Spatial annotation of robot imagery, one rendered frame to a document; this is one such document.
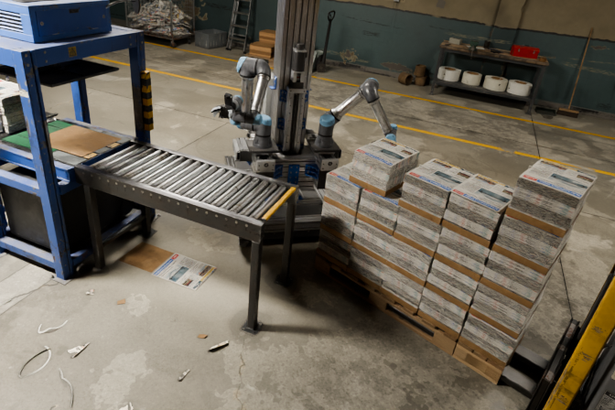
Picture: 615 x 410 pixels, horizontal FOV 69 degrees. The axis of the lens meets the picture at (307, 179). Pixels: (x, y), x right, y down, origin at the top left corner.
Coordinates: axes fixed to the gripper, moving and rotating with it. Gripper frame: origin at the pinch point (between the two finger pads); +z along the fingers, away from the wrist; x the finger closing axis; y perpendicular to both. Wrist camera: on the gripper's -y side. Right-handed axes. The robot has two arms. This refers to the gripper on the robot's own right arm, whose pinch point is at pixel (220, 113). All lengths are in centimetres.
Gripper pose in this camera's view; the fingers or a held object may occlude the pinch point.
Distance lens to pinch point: 280.3
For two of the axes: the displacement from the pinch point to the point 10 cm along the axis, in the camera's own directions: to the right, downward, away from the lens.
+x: -9.6, -2.7, 0.6
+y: -2.1, 8.5, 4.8
